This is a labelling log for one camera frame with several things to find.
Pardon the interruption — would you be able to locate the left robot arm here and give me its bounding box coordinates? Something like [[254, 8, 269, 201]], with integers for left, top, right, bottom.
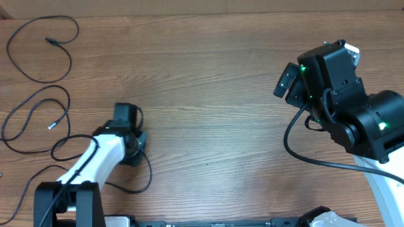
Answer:
[[33, 103, 147, 226]]

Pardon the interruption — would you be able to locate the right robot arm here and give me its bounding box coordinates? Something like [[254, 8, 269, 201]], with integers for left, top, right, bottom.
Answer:
[[273, 39, 403, 226]]

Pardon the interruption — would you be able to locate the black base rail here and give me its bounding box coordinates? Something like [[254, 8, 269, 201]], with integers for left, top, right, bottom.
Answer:
[[104, 216, 359, 227]]

